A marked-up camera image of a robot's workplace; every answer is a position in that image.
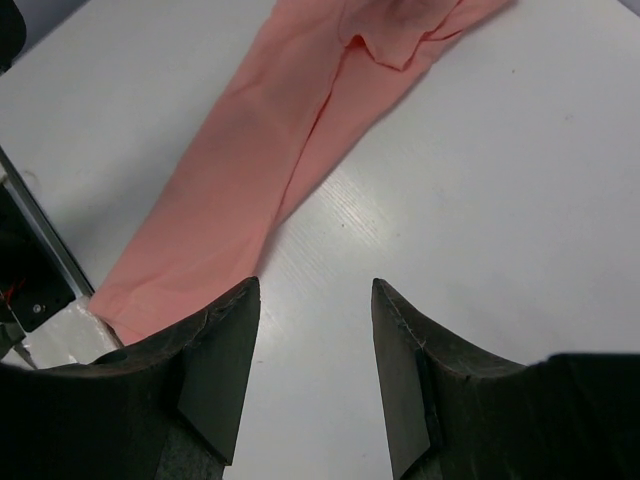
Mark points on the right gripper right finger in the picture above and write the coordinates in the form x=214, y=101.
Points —
x=455, y=411

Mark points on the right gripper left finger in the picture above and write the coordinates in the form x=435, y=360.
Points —
x=167, y=407

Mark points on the salmon pink t shirt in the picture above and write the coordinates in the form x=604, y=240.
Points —
x=317, y=75

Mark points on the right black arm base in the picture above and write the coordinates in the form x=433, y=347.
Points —
x=39, y=275

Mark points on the white cardboard front panel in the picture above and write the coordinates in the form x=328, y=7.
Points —
x=73, y=335

